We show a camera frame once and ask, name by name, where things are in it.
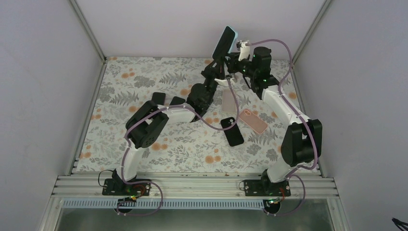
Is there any pink phone case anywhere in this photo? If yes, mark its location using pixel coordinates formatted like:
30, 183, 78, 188
239, 109, 268, 134

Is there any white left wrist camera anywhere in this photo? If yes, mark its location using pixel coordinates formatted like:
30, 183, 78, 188
215, 74, 237, 86

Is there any beige phone case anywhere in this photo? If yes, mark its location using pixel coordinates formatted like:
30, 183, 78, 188
221, 89, 237, 113

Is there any aluminium rail frame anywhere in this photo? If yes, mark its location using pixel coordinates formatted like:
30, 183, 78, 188
38, 0, 351, 231

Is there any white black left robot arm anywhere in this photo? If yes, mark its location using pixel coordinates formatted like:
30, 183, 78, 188
104, 58, 231, 195

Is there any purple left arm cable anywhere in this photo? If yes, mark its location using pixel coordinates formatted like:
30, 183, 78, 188
115, 76, 240, 218

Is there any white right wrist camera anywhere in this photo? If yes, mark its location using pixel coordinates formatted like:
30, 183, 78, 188
236, 40, 250, 61

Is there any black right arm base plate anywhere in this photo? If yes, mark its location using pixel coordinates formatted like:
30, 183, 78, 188
243, 180, 291, 197

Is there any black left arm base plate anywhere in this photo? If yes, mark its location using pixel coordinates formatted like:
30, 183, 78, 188
102, 179, 151, 197

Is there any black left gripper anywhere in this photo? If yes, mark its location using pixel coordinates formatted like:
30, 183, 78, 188
200, 56, 224, 106

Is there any white slotted cable duct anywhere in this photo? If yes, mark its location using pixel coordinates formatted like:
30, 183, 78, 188
62, 198, 269, 210

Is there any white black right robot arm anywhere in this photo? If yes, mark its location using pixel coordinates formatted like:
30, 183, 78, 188
225, 47, 322, 196

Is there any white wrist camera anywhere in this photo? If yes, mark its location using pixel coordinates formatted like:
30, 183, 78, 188
236, 40, 250, 61
215, 74, 237, 86

